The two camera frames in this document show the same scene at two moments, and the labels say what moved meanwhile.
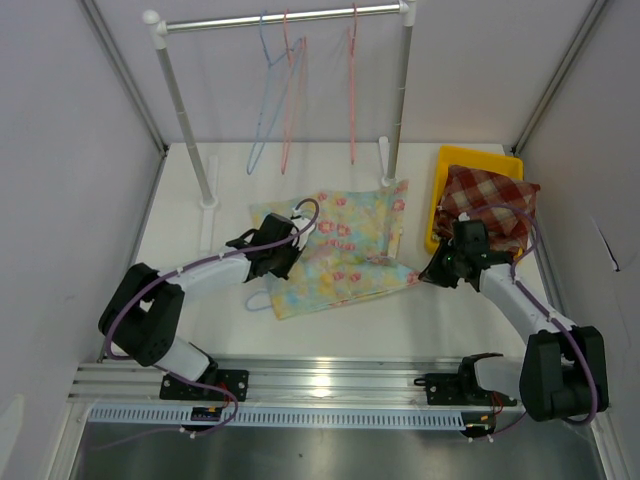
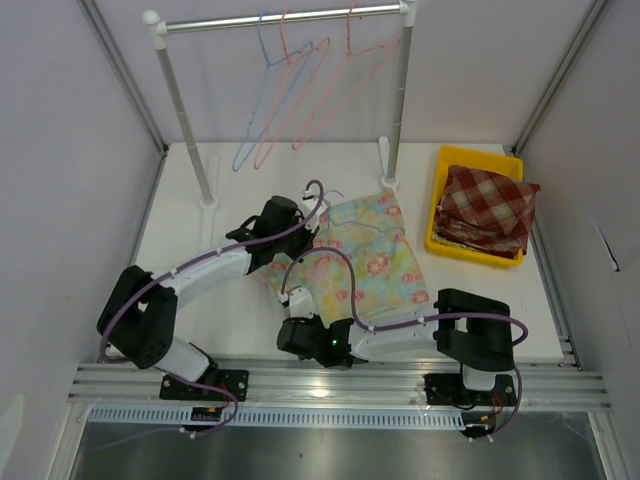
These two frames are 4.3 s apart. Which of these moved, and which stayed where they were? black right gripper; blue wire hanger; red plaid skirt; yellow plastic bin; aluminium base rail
Moved: black right gripper; blue wire hanger
Stayed: yellow plastic bin; red plaid skirt; aluminium base rail
